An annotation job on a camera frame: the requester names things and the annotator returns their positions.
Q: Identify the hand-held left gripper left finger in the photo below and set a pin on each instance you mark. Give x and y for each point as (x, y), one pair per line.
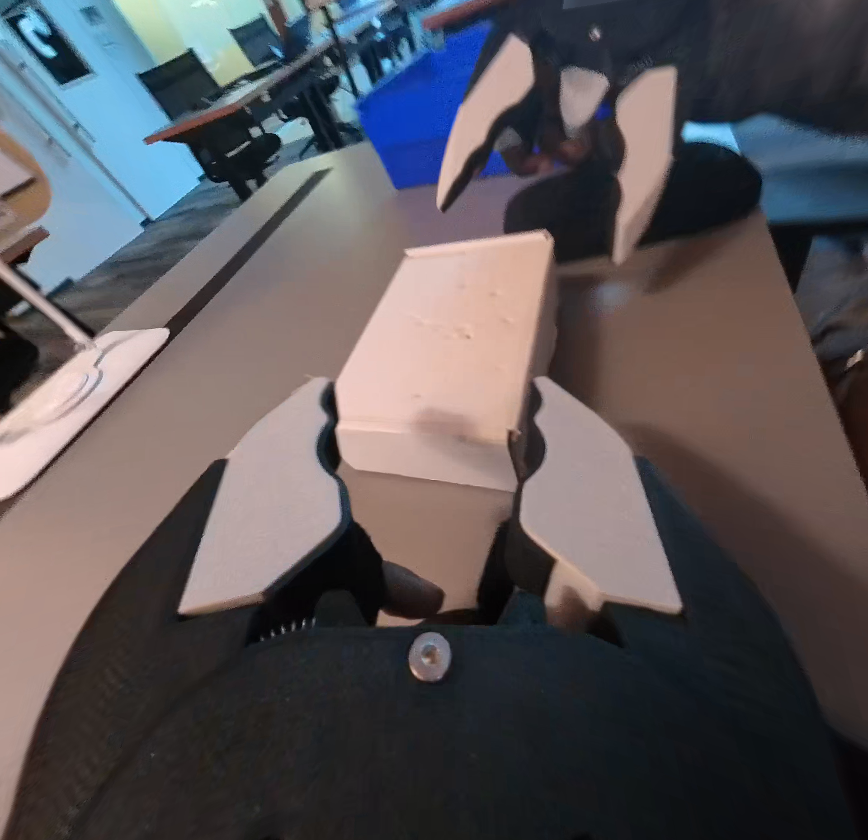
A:
(271, 508)

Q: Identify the person's right hand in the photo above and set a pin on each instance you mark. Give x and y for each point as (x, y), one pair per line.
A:
(542, 155)

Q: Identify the black wall poster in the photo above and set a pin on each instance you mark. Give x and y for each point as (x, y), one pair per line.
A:
(47, 46)

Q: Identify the black office chair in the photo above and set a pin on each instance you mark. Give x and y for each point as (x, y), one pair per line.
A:
(176, 80)
(254, 40)

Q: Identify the blue plastic bin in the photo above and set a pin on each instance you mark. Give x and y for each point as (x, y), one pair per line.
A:
(407, 121)

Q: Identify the white cardboard box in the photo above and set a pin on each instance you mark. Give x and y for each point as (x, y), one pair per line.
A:
(447, 338)

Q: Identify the wood-edged office desk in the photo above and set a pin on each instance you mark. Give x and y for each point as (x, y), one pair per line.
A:
(475, 6)
(203, 118)

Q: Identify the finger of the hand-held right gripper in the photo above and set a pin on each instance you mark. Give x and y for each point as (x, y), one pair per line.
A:
(651, 141)
(492, 94)

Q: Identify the person's left hand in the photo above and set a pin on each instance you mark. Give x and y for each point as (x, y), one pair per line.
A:
(407, 589)

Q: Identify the wooden sign board with paper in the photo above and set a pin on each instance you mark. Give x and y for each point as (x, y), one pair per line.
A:
(20, 196)

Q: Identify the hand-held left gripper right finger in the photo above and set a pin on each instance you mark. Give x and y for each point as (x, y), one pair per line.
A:
(597, 514)

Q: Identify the grey desk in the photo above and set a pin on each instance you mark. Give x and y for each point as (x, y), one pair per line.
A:
(712, 379)

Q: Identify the white sign stand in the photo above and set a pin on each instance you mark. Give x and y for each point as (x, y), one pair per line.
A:
(88, 379)

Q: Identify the black wrist rest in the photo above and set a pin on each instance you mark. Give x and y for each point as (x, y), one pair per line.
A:
(705, 189)

